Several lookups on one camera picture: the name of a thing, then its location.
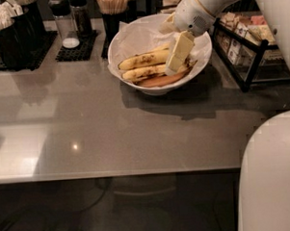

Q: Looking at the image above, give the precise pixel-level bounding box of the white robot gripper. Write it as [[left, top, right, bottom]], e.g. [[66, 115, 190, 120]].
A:
[[159, 0, 215, 76]]

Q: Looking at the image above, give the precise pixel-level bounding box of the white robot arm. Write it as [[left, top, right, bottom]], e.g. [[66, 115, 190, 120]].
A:
[[161, 0, 290, 231]]

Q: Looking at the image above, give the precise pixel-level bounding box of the large spotted yellow banana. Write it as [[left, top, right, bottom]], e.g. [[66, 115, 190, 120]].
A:
[[118, 49, 170, 70]]

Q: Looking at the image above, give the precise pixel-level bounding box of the middle spotted yellow banana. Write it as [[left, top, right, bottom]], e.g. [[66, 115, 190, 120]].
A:
[[121, 60, 197, 83]]

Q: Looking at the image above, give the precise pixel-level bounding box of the white ceramic bowl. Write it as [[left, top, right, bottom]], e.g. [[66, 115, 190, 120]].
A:
[[105, 11, 216, 99]]

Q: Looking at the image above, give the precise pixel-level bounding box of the black cup of stirrers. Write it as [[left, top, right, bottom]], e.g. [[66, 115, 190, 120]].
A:
[[96, 0, 137, 42]]

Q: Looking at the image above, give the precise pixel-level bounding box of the black middle rubber mat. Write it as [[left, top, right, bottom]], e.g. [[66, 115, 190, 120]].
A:
[[56, 31, 97, 63]]

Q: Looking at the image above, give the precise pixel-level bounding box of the black rubber mat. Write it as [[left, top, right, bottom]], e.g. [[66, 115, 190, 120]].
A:
[[56, 31, 97, 63], [0, 31, 58, 71]]

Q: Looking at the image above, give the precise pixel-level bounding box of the pepper shaker black lid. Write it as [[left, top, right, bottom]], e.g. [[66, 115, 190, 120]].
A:
[[68, 0, 92, 38]]

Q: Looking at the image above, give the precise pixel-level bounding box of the salt shaker black lid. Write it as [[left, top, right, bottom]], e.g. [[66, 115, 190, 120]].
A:
[[48, 0, 80, 49]]

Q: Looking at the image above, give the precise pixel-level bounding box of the black rear cutlery cup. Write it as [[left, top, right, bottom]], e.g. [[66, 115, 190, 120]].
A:
[[6, 0, 46, 48]]

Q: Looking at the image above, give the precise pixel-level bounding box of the black cup white cutlery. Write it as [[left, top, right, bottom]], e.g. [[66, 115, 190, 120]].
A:
[[0, 0, 33, 70]]

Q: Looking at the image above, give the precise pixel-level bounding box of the black left rubber mat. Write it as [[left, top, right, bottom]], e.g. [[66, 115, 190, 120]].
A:
[[0, 31, 58, 71]]

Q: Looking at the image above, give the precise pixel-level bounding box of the black wire condiment rack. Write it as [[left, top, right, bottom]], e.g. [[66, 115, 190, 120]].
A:
[[212, 19, 290, 92]]

